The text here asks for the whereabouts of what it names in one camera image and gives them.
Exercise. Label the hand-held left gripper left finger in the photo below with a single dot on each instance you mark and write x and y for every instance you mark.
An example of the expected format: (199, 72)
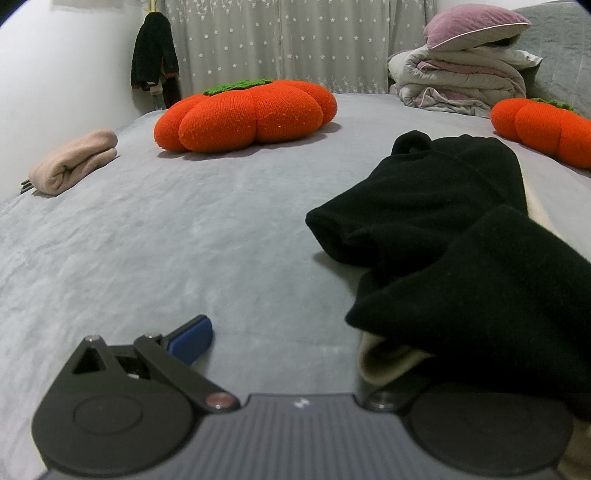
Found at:
(191, 339)

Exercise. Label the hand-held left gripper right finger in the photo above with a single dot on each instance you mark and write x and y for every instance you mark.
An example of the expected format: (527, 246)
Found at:
(381, 399)

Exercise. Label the cream and black raglan shirt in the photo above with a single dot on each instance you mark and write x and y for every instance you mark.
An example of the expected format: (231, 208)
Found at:
(438, 207)

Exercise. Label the black hanging clothes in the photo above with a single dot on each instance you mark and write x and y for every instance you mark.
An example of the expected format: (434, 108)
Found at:
(152, 50)

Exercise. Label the grey bed sheet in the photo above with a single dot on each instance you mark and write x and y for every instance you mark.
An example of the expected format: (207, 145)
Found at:
(184, 240)

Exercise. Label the folded pink garment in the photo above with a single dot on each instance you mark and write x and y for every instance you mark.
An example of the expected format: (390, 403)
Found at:
(69, 161)

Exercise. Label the dark flat object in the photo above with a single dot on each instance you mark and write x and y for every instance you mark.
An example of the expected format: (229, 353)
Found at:
(27, 186)

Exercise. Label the large orange pumpkin cushion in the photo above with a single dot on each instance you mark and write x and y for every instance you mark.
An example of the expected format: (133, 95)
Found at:
(244, 115)

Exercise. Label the grey star-print curtain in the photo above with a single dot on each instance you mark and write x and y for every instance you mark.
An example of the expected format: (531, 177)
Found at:
(286, 46)

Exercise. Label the folded grey and pink quilt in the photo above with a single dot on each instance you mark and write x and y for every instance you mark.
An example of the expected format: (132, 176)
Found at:
(452, 78)

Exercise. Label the yellow coat rack pole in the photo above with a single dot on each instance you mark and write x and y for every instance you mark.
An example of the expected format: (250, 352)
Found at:
(152, 5)

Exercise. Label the purple pillow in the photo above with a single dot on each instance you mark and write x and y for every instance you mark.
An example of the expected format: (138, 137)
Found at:
(466, 27)

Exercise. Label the grey padded headboard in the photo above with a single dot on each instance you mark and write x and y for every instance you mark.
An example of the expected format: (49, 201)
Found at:
(563, 50)

